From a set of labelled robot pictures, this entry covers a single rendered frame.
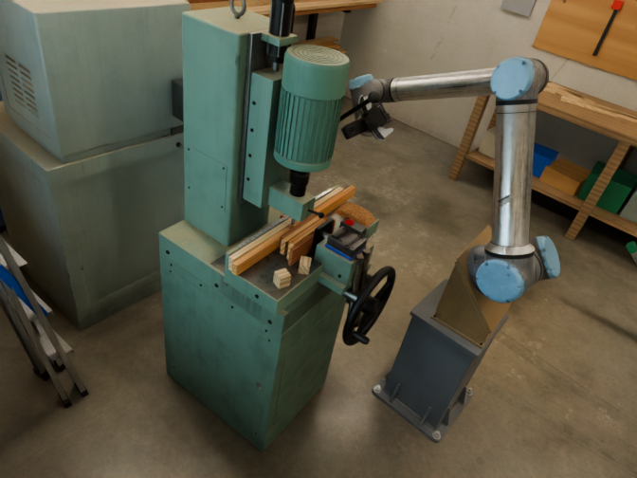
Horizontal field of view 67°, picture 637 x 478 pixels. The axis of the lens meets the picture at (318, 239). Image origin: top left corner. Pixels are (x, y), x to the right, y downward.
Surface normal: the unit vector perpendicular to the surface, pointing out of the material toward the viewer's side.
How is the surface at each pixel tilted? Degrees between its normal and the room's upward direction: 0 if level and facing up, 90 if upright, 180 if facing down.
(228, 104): 90
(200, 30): 90
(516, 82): 76
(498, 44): 90
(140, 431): 0
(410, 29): 90
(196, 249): 0
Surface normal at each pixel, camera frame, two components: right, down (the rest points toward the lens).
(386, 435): 0.15, -0.79
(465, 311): -0.61, 0.40
